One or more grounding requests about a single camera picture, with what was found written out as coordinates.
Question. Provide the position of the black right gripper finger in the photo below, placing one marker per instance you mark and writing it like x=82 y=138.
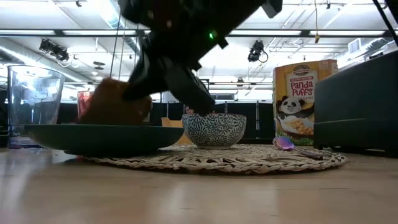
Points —
x=146 y=81
x=194 y=93

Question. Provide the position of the patterned ceramic bowl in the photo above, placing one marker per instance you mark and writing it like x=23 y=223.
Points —
x=214 y=130

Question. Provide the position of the brown bread toast slice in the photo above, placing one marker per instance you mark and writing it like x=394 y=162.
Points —
x=109 y=105

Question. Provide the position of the teal round plate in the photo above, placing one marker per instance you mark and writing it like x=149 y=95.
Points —
x=102 y=138

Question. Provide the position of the iridescent purple metal spoon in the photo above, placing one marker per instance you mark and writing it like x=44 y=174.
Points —
x=284 y=143

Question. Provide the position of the Panda Puffs cereal box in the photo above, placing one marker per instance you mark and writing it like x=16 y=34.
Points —
x=298 y=102

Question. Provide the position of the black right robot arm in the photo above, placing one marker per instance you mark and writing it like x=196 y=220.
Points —
x=272 y=7

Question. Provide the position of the yellow plastic bin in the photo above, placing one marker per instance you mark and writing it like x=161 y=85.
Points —
x=174 y=124

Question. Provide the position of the black room partition panels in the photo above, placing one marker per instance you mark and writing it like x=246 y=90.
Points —
x=258 y=121

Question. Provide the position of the round woven straw placemat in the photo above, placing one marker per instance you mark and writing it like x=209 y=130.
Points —
x=236 y=158

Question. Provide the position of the black ceiling spotlight cluster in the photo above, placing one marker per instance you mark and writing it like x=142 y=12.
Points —
x=54 y=49

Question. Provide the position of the clear drinking glass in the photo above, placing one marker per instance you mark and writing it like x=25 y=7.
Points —
x=34 y=99

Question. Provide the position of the black two-slot toaster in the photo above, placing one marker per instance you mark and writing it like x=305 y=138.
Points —
x=357 y=109

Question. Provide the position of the black vertical pole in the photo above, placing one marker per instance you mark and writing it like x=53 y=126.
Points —
x=387 y=18

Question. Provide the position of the black ceiling camera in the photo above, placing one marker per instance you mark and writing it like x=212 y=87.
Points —
x=256 y=51

